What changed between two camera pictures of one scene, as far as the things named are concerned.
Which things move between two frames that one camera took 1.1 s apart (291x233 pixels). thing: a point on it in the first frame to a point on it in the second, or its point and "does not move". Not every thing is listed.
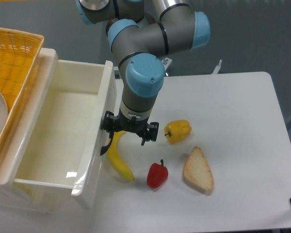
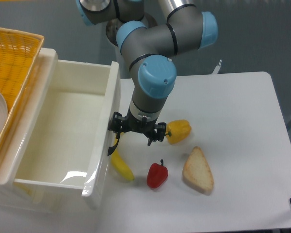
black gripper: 111,123 to 130,123
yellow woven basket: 13,55 does not move
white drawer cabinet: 8,193 does not move
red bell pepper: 157,174 does not move
